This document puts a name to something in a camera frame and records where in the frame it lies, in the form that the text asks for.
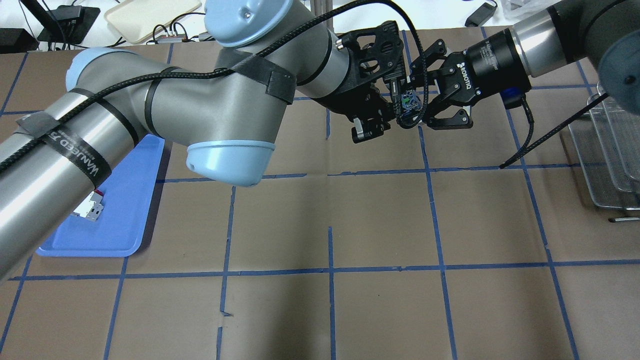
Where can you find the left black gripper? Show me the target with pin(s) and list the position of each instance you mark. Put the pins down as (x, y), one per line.
(336, 104)

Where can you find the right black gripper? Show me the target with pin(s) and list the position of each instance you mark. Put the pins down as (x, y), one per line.
(492, 64)

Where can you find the white circuit breaker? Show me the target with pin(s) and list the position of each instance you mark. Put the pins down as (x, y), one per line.
(91, 207)

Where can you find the aluminium frame post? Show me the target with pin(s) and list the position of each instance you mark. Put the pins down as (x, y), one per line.
(321, 7)

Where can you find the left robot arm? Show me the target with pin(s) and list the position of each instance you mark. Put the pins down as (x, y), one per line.
(228, 118)

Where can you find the wire mesh shelf rack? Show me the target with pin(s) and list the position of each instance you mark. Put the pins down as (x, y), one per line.
(606, 139)

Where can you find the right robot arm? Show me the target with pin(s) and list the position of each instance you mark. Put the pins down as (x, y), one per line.
(606, 32)

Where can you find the black monitor stand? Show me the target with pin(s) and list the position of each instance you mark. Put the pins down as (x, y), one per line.
(66, 24)

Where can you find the blue plastic tray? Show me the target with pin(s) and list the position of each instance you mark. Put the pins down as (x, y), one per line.
(119, 228)

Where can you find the red emergency stop button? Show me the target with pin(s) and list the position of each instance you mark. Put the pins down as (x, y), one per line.
(410, 107)

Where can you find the black power adapter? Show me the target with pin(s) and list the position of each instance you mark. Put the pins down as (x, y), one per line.
(481, 15)

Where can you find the beige plastic tray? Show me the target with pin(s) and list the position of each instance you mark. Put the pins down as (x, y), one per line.
(135, 20)

